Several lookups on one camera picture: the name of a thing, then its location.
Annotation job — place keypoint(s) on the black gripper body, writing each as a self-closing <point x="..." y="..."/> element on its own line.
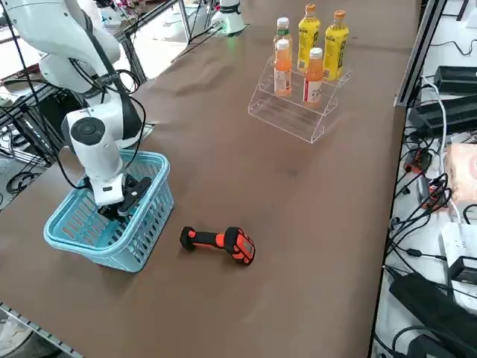
<point x="134" y="190"/>

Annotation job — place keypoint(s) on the orange black barcode scanner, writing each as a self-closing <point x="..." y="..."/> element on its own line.
<point x="208" y="238"/>

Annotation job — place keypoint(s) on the light blue plastic basket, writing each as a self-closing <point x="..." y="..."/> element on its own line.
<point x="108" y="255"/>

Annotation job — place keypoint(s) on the clear acrylic stepped shelf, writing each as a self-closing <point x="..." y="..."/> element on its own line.
<point x="290" y="115"/>

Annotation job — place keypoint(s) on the orange juice bottle white cap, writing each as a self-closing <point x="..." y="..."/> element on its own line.
<point x="282" y="71"/>
<point x="313" y="82"/>

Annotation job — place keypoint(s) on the pale tea bottle white cap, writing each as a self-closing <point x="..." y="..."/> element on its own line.
<point x="283" y="33"/>

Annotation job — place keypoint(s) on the yellow bottle orange cap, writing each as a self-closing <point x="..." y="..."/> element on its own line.
<point x="335" y="48"/>
<point x="308" y="37"/>

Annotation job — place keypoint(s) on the orange black plug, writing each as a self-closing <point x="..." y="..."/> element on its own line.
<point x="419" y="160"/>

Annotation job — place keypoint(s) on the long black power brick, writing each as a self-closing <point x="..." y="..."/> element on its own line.
<point x="447" y="113"/>

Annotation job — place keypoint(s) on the pink tissue pack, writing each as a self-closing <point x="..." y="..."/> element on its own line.
<point x="464" y="175"/>

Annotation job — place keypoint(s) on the white power strip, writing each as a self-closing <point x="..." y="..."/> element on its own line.
<point x="460" y="242"/>

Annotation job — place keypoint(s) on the small black adapter box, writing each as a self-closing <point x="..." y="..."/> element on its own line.
<point x="464" y="270"/>

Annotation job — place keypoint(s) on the black power adapter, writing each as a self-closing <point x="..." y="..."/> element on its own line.
<point x="458" y="80"/>

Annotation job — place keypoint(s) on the aluminium table edge rail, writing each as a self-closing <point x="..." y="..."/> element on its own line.
<point x="37" y="328"/>

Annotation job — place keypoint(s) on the aluminium frame post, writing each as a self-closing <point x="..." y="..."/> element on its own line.
<point x="421" y="48"/>

